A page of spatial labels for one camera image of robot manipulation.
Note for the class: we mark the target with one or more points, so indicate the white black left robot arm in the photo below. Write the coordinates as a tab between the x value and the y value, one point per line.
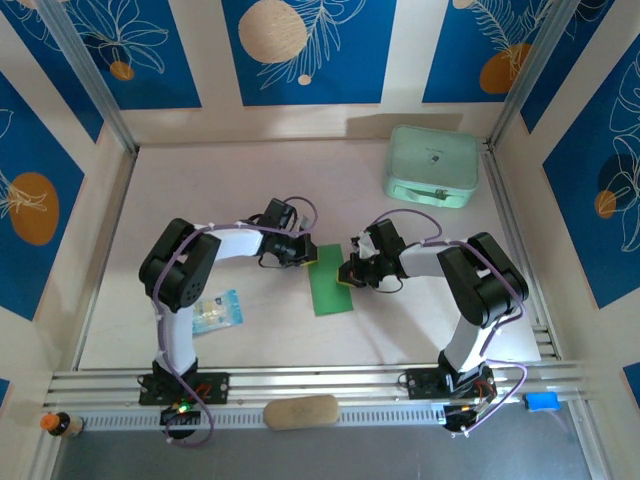
175	345

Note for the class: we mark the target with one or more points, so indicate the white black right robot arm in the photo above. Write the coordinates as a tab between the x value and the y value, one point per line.
462	350

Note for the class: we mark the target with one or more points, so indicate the blue snack packet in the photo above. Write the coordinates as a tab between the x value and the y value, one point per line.
220	312

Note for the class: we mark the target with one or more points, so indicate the mint green zip case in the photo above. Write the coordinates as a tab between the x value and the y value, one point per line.
430	165

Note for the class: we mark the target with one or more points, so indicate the tan oval wooden block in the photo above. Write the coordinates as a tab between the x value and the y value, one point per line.
300	412

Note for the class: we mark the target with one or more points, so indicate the small blue box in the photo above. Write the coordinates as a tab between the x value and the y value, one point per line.
540	401

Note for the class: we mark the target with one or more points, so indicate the small bottle orange cap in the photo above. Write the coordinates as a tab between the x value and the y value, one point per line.
60	425

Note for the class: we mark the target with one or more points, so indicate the aluminium mounting rail beam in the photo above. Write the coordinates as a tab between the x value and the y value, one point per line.
325	380

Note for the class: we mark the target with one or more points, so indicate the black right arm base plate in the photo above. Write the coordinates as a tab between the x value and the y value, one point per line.
420	382

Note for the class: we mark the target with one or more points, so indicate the aluminium table edge rail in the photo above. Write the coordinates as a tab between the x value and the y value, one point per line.
106	250
512	225

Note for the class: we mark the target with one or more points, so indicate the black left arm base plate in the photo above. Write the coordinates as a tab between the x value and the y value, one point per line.
215	387

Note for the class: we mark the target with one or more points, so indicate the aluminium frame post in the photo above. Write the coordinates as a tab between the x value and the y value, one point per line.
90	75
529	75

